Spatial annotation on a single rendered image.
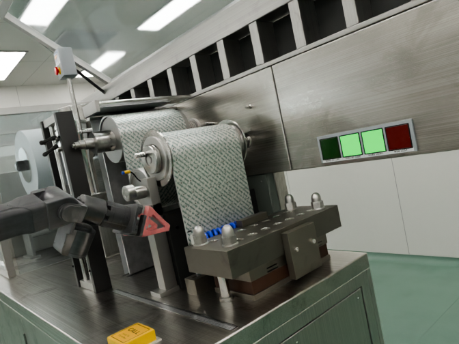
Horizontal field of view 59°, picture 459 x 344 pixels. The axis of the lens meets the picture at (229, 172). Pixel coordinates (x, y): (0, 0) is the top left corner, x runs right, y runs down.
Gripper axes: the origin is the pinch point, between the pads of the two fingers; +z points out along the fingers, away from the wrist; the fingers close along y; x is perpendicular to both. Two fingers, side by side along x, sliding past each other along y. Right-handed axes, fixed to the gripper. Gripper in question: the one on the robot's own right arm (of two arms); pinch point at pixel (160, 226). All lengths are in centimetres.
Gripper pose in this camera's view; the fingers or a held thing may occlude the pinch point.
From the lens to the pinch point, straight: 96.8
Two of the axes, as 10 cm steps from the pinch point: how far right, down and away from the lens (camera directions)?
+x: 1.7, -9.5, 2.5
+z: 7.6, 2.9, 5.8
